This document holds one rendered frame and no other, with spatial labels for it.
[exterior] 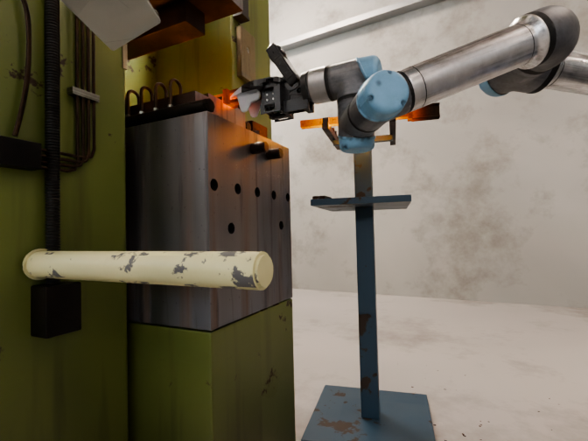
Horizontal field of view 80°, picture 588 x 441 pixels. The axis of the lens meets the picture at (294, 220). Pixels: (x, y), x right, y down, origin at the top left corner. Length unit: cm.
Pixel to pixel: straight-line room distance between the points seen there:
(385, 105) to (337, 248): 332
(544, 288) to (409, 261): 109
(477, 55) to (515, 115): 297
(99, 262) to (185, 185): 27
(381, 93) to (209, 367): 60
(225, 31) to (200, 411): 111
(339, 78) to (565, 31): 40
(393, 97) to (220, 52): 82
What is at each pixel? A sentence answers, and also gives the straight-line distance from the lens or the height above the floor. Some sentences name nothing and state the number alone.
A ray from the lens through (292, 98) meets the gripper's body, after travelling 84.
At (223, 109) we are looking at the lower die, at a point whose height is 97.
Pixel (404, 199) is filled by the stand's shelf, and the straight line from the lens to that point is 108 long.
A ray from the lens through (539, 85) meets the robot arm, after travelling 99.
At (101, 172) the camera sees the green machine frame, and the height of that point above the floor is 79.
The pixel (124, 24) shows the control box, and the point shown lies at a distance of 57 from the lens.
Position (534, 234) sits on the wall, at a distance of 358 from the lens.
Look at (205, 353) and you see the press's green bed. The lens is 78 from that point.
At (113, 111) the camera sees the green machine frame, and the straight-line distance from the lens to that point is 87.
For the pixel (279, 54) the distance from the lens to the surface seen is 88.
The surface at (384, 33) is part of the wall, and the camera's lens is 419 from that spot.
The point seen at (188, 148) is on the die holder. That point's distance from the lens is 78.
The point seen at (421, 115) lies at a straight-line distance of 121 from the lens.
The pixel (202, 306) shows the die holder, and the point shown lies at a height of 52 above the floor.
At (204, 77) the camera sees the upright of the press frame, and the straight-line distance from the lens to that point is 134.
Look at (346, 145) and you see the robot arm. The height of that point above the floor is 84.
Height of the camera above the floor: 67
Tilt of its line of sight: 2 degrees up
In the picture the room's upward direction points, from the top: 1 degrees counter-clockwise
